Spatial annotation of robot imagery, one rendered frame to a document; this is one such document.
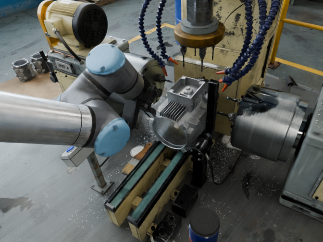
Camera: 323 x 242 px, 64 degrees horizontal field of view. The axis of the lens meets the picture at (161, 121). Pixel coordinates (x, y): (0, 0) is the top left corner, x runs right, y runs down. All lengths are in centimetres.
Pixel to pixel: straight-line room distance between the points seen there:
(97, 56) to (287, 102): 61
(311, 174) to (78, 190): 87
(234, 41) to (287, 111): 40
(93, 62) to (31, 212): 72
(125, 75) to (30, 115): 29
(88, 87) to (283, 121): 60
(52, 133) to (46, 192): 73
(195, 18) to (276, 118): 42
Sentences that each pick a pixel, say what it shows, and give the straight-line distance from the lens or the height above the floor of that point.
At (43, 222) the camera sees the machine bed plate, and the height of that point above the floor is 80.
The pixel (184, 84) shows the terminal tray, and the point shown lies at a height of 112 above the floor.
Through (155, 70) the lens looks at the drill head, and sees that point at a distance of 117.
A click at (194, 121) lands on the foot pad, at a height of 108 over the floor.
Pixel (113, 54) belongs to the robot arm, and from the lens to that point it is 65.
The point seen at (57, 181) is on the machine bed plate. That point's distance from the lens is 123.
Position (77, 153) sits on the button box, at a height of 107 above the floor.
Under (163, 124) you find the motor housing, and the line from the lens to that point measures 107.
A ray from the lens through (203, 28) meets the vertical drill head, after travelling 91.
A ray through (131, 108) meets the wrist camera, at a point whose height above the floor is 121.
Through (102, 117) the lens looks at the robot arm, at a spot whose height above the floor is 136.
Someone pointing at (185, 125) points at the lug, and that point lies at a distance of 91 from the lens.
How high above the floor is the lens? 171
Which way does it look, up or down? 42 degrees down
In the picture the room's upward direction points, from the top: 5 degrees counter-clockwise
